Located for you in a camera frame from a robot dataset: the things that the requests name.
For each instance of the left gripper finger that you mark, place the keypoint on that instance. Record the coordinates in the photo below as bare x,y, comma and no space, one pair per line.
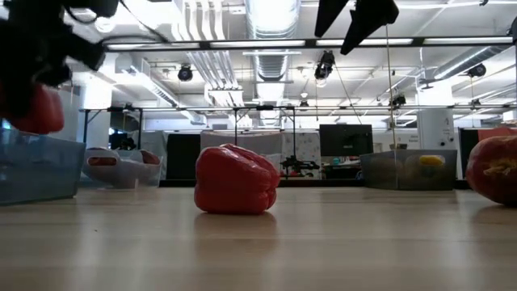
10,101

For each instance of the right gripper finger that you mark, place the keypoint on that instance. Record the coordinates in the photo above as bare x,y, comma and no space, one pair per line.
329,14
371,16

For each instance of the dark red apple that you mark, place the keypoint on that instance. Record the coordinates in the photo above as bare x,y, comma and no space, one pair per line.
150,157
101,161

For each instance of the small red bell pepper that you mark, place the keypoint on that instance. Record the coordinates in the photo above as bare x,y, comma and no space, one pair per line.
236,182

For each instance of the background black robot arm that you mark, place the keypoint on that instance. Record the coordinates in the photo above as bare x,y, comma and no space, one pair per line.
299,165

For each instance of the black ceiling spotlight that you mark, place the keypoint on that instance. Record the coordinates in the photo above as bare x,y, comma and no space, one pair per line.
185,73
477,70
325,64

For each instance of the clear bin left edge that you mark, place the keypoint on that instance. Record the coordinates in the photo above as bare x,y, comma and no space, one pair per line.
40,169

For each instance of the black computer monitor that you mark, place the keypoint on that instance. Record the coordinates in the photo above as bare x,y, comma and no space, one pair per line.
345,140

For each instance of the white cylindrical column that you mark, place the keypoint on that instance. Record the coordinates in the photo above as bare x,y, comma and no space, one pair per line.
436,129

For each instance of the clear plastic bin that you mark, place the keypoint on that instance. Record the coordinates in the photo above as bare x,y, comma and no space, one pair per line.
121,178

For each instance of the dark grey plastic bin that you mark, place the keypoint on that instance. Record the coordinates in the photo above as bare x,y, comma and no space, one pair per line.
383,174

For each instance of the orange partition panel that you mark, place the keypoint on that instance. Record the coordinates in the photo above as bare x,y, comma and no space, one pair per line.
497,133

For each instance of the black partition panel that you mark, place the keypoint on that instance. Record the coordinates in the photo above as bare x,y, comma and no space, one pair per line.
183,157

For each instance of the red and yellow apple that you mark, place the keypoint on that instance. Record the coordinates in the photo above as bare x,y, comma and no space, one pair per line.
493,178

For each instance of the silver ceiling air duct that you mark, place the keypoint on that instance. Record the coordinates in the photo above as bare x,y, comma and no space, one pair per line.
272,24

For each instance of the black aluminium rig frame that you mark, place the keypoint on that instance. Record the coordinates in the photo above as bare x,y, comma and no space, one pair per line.
242,183

